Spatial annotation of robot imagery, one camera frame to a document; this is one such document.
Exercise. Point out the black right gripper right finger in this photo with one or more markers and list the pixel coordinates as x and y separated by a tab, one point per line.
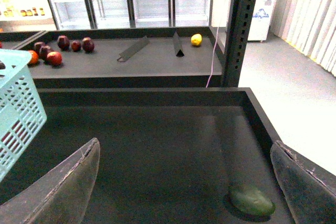
308	188

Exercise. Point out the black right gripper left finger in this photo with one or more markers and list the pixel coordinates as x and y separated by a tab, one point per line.
61	195

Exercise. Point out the light blue plastic shopping basket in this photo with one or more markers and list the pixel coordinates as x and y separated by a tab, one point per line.
20	101

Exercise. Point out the red yellow mango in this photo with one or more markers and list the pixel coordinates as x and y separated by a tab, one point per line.
14	139

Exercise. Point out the red apple front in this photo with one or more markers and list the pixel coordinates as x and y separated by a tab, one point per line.
54	58

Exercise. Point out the green avocado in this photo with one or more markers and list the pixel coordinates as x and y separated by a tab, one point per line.
250	200

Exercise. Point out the near black display tray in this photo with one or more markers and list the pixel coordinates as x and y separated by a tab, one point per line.
166	155

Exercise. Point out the black display tray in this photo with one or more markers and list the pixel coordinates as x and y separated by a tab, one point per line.
155	66
166	155
20	40

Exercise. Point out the orange fruit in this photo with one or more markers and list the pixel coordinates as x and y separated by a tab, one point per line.
34	58

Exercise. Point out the small dark red fruit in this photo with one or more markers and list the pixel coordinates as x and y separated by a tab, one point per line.
76	45

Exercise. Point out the dark red fruit back left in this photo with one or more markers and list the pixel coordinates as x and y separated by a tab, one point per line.
37	46

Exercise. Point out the dark red fruit back centre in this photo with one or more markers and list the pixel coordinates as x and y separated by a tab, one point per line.
63	42

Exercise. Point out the black divider left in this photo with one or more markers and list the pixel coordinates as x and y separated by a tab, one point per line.
133	49

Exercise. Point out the dark red fruit right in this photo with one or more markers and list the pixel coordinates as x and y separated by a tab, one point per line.
88	44

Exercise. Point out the left black display tray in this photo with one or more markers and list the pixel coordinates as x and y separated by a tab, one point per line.
20	40

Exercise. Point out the white vertical blinds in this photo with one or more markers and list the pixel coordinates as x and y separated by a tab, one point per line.
309	27

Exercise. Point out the far black display tray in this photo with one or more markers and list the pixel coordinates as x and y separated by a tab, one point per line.
155	66

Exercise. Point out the white blue chest freezer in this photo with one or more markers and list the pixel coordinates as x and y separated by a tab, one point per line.
261	20

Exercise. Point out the yellow lemon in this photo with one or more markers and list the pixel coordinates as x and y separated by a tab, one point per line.
196	40

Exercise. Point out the black triangular divider right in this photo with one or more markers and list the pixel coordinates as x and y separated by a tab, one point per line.
178	49

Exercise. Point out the shelf with bottles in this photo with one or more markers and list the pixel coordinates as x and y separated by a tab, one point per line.
26	15

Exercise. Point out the black perforated post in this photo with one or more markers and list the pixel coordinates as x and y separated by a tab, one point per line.
240	16

